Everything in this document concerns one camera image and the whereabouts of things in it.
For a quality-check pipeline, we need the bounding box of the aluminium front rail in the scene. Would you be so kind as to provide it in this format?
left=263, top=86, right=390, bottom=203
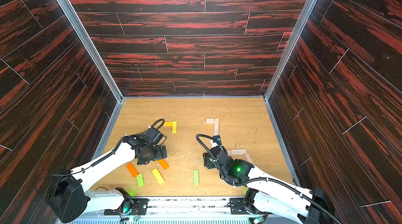
left=74, top=197, right=301, bottom=224

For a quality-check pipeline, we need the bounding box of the orange block lower left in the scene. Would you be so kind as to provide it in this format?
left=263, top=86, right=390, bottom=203
left=126, top=163, right=139, bottom=178

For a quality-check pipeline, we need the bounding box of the light green block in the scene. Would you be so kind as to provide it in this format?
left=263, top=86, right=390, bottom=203
left=136, top=173, right=144, bottom=187
left=193, top=170, right=200, bottom=186

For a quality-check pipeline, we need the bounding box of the light green block left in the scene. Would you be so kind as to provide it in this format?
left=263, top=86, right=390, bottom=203
left=136, top=173, right=144, bottom=187

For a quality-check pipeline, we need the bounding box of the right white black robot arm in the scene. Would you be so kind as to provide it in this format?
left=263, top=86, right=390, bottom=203
left=196, top=134, right=341, bottom=224

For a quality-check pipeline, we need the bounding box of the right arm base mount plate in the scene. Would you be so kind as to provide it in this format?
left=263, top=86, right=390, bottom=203
left=227, top=197, right=250, bottom=215

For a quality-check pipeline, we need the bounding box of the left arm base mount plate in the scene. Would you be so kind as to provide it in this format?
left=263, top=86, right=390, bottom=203
left=104, top=198, right=149, bottom=217

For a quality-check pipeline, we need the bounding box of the natural wood block neck top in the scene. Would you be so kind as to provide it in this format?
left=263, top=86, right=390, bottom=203
left=214, top=118, right=219, bottom=129

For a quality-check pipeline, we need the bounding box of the short yellow block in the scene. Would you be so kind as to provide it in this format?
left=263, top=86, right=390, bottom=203
left=163, top=121, right=173, bottom=127

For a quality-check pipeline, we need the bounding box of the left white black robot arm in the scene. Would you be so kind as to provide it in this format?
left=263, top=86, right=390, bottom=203
left=39, top=119, right=167, bottom=224

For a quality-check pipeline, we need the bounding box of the orange block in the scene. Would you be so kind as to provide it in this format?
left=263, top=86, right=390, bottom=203
left=158, top=159, right=169, bottom=170
left=126, top=163, right=139, bottom=178

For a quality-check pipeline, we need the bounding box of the light green block centre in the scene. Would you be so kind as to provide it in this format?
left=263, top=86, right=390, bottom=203
left=193, top=170, right=200, bottom=186

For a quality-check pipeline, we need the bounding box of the orange block centre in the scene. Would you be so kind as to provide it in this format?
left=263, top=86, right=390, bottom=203
left=158, top=159, right=169, bottom=170

